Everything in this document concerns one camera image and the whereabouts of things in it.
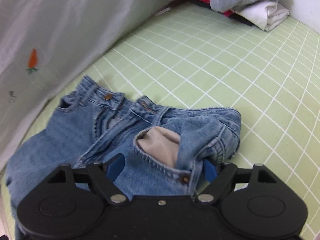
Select blue denim jeans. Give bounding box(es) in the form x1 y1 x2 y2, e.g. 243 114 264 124
4 75 242 239

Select green grid cutting mat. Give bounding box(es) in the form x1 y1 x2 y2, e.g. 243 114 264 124
1 3 319 239

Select grey carrot print storage bag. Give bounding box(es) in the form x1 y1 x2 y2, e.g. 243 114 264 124
1 0 174 166

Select white folded garment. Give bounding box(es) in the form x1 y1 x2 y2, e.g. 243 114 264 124
234 0 290 31

